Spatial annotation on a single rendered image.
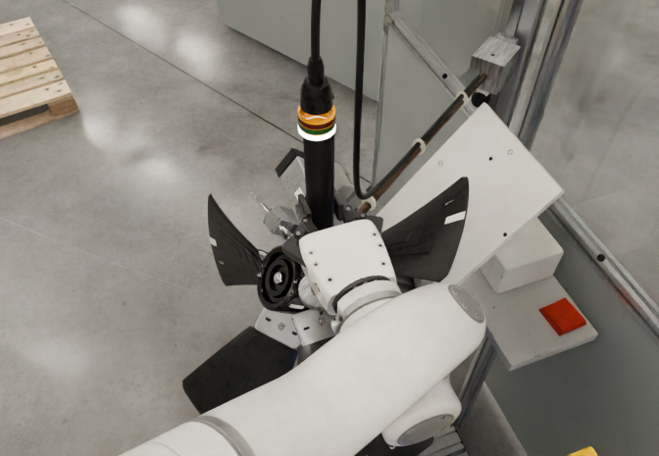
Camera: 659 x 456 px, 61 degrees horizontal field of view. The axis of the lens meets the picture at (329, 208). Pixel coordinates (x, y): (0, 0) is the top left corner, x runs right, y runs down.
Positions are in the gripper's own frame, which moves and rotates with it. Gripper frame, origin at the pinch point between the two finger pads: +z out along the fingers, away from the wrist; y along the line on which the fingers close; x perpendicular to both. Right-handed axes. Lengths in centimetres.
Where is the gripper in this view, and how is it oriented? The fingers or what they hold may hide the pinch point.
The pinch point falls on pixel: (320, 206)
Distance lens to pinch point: 75.0
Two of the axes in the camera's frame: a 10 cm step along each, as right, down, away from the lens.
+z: -3.4, -7.0, 6.3
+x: 0.0, -6.7, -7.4
